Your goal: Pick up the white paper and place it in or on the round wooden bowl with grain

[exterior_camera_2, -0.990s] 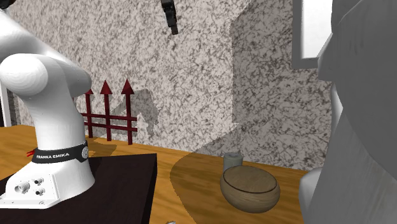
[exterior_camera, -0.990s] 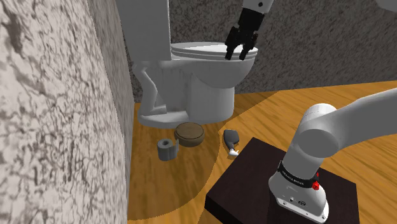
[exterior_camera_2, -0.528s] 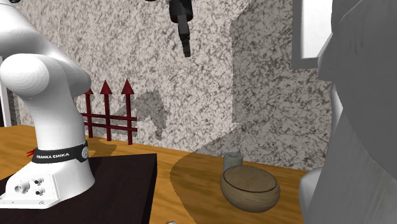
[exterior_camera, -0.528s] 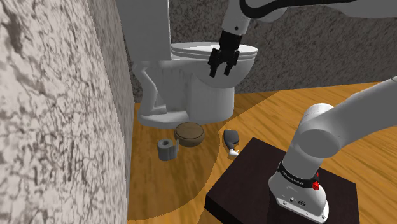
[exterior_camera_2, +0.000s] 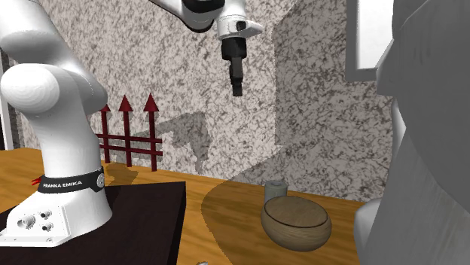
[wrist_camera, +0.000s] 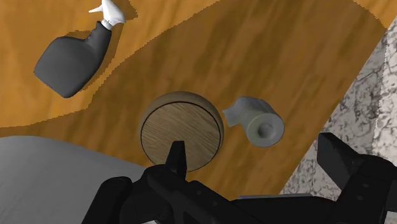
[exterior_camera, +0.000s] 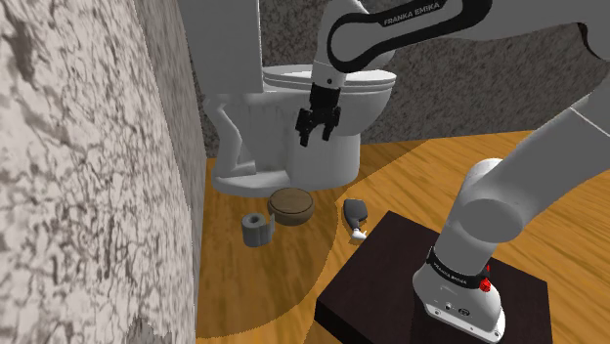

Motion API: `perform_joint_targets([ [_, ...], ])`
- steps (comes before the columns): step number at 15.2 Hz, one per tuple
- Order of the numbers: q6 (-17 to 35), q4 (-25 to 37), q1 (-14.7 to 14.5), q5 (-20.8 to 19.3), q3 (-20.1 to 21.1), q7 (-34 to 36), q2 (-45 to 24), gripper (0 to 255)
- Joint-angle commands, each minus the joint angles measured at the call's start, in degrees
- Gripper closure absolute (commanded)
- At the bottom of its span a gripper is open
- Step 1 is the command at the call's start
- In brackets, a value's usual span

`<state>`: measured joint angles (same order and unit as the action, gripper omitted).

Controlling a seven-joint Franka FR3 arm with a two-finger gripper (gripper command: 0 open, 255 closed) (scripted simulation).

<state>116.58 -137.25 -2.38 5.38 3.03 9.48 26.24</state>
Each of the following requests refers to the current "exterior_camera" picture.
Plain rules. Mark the white toilet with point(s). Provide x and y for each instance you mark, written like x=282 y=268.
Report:
x=267 y=143

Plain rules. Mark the dark robot stand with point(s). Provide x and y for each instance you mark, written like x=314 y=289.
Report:
x=381 y=281

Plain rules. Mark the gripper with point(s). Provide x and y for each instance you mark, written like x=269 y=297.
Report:
x=324 y=101

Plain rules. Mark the grey toilet paper roll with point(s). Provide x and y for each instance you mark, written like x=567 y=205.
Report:
x=257 y=230

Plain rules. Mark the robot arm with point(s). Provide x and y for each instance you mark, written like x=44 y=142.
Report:
x=491 y=209

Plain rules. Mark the brown round bowl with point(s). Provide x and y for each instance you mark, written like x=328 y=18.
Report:
x=290 y=206

